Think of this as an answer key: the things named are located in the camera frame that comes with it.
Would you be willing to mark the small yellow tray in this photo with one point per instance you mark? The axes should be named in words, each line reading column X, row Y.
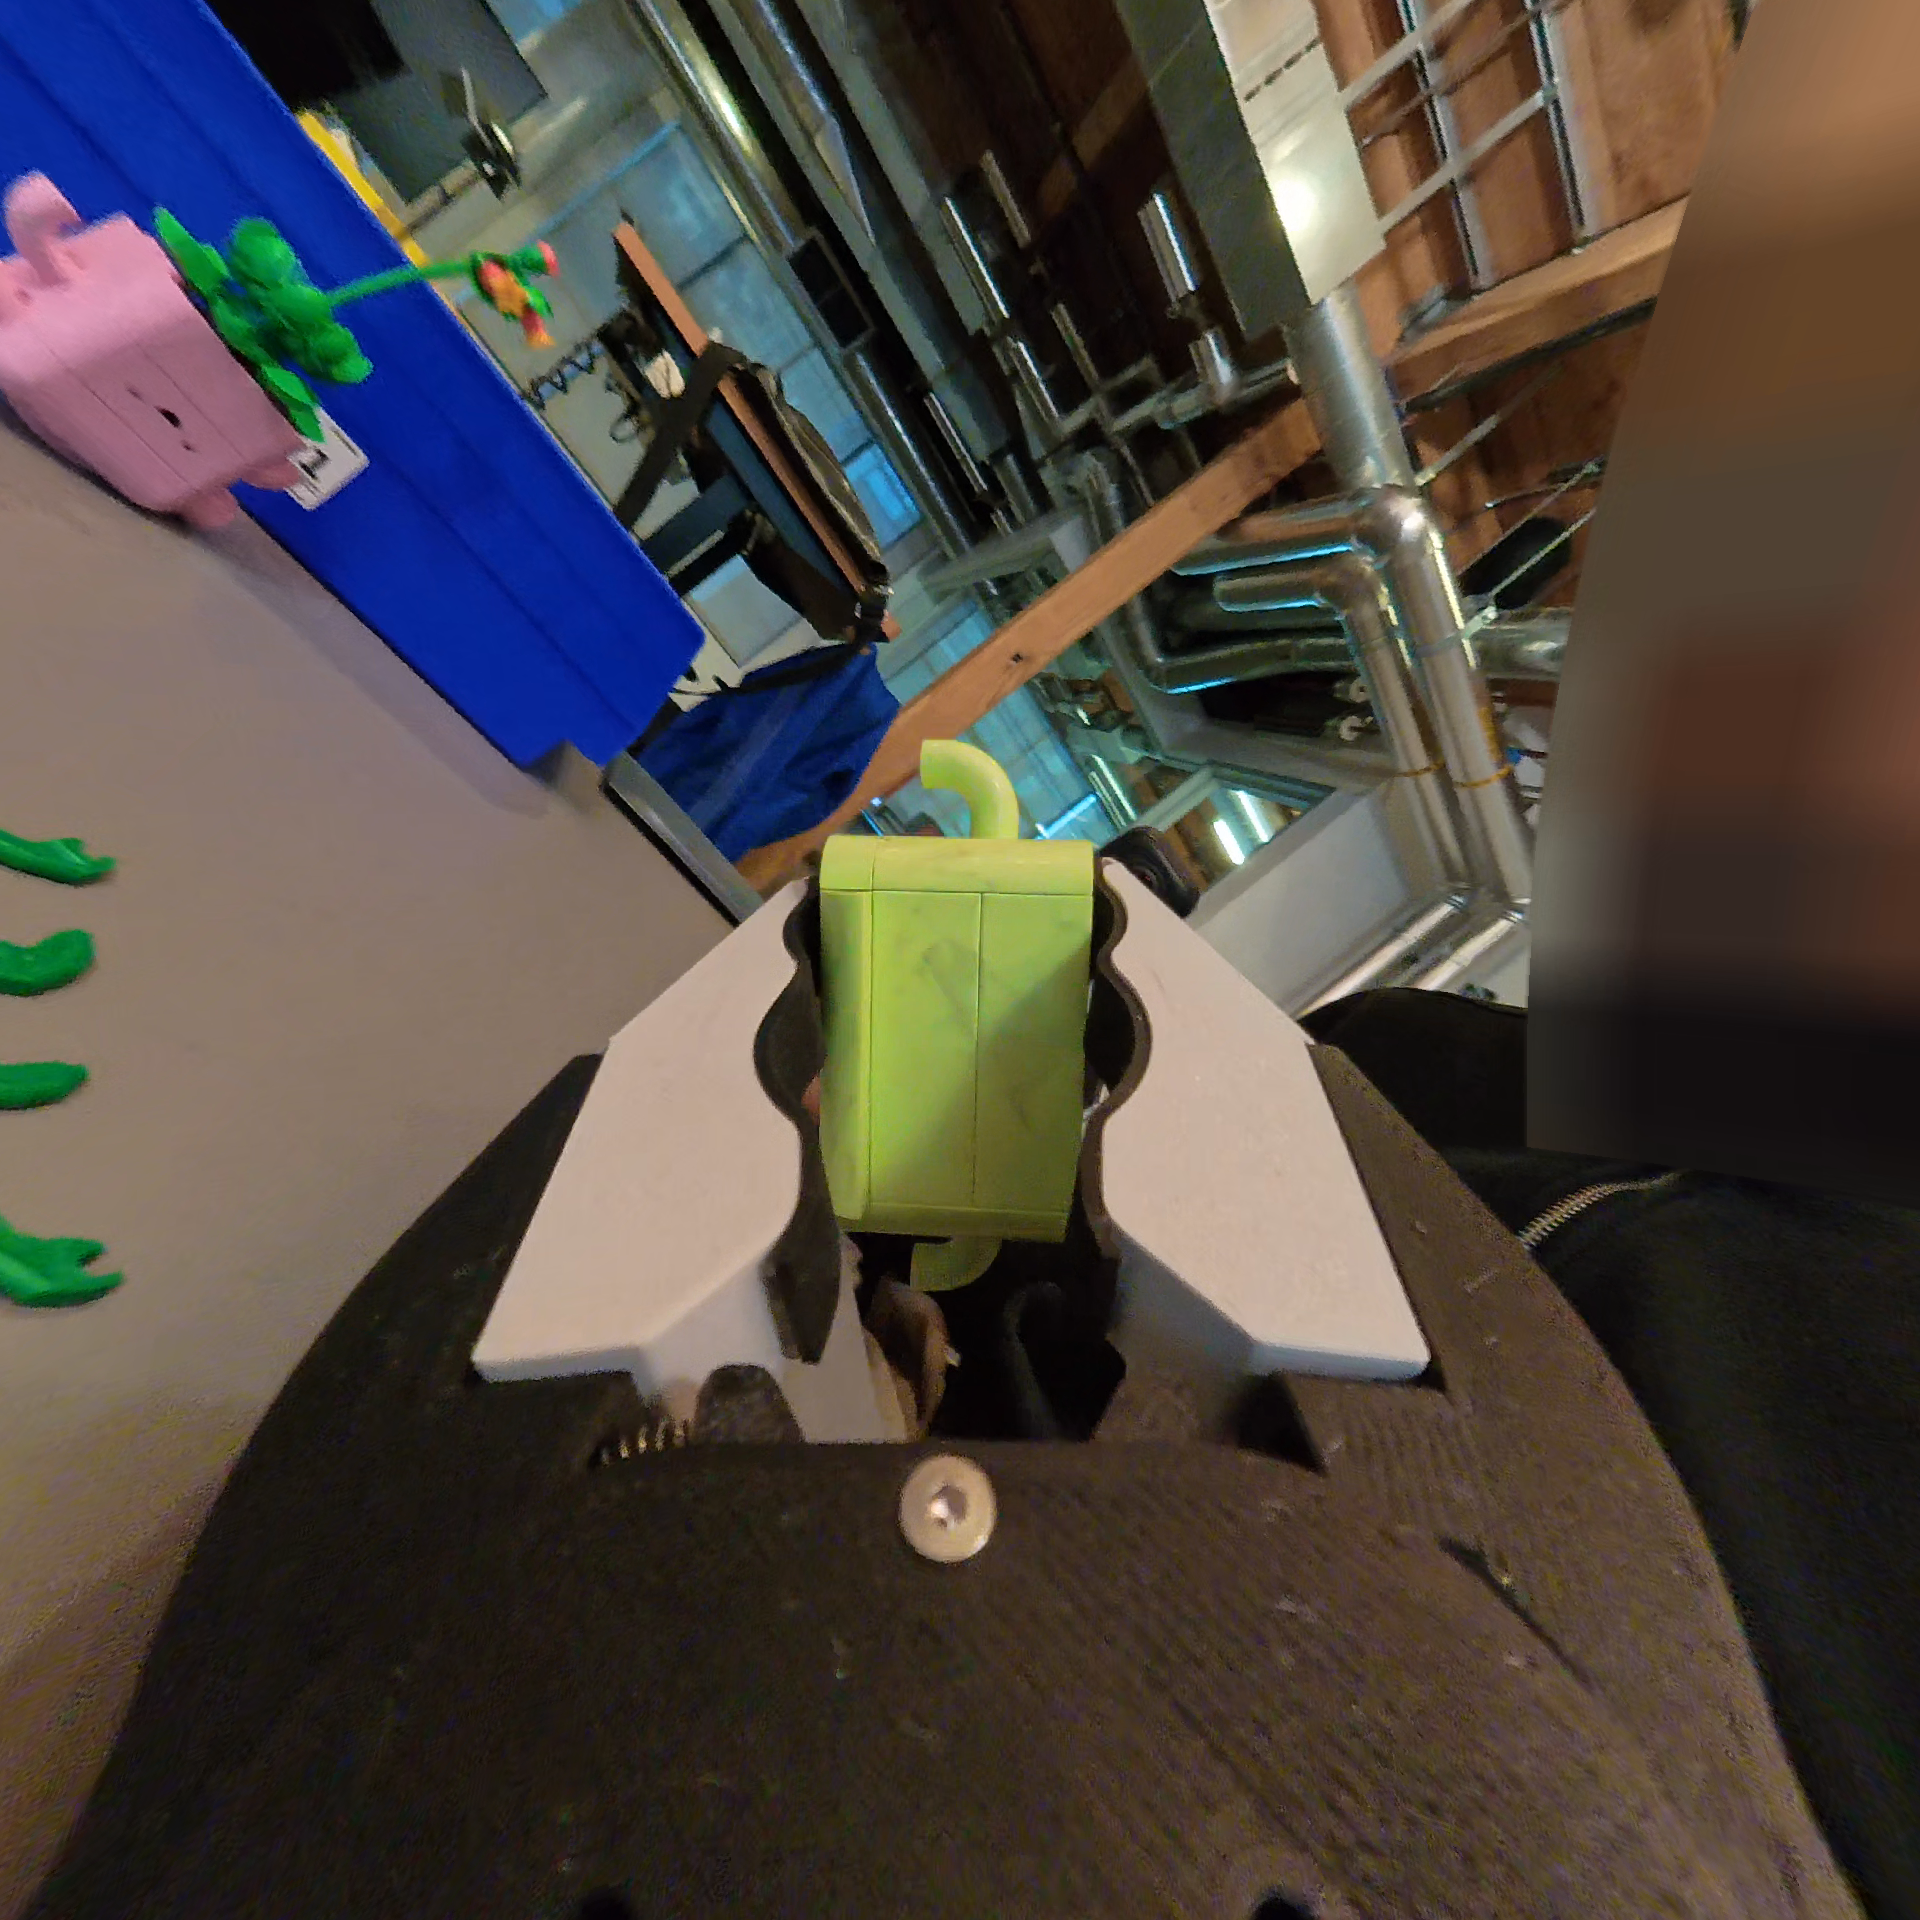
column 339, row 158

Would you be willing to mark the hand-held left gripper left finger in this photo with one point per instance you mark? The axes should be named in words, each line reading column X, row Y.
column 645, row 1201

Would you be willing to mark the wooden beam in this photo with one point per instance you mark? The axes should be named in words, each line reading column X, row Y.
column 1110, row 585

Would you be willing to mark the blue plastic bin white tag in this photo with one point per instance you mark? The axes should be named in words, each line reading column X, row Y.
column 494, row 525

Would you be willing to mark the black frame wooden table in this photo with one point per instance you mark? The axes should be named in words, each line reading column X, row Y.
column 704, row 494

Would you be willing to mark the black camera on mount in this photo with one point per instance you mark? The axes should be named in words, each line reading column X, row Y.
column 489, row 143

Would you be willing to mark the pink brick pot with plant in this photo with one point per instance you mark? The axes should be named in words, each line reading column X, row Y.
column 105, row 390

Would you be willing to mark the lime green toy brick figure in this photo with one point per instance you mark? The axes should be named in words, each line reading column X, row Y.
column 960, row 1050

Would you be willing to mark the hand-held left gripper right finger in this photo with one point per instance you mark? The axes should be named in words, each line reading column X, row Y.
column 1260, row 1201

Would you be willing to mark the dark grey panel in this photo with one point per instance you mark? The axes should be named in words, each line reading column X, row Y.
column 301, row 39

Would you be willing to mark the blue cloth bag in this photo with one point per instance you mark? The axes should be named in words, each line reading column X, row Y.
column 764, row 750

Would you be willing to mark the silver ventilation duct pipes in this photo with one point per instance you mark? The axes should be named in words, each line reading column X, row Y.
column 1395, row 600

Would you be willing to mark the scattered green leaf bricks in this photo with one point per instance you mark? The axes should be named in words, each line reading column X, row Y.
column 39, row 1274

